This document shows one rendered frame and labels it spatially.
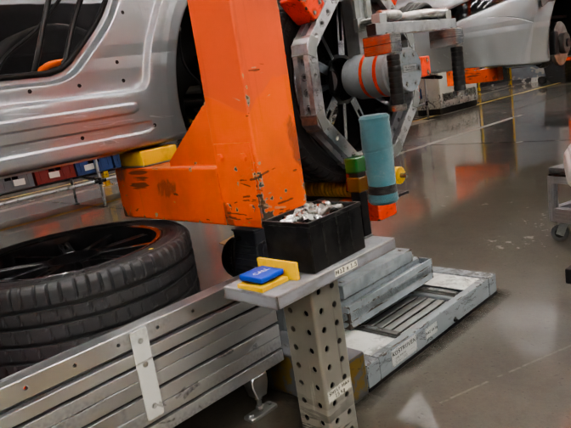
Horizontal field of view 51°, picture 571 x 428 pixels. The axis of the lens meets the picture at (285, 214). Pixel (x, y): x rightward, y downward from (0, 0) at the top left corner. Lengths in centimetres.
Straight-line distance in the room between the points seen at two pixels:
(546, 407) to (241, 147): 98
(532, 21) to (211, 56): 327
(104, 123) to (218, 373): 78
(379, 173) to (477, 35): 277
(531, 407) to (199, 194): 101
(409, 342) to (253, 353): 50
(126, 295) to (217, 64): 60
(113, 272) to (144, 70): 72
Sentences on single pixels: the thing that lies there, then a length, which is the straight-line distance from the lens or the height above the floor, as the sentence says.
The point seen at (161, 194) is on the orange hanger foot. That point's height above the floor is 60.
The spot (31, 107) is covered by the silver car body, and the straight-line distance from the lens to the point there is 173.
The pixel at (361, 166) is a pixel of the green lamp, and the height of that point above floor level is 64.
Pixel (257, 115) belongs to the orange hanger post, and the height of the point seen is 80.
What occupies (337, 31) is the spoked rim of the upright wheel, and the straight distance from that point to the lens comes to 197.
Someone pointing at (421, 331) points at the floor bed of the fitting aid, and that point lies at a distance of 191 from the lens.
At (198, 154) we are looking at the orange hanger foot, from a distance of 166.
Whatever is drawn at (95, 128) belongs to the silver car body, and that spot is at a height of 82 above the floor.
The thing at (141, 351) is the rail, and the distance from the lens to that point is 140.
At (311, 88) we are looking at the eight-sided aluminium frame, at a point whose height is 84.
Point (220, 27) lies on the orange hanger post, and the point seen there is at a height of 101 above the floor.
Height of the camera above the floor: 86
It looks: 12 degrees down
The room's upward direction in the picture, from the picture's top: 9 degrees counter-clockwise
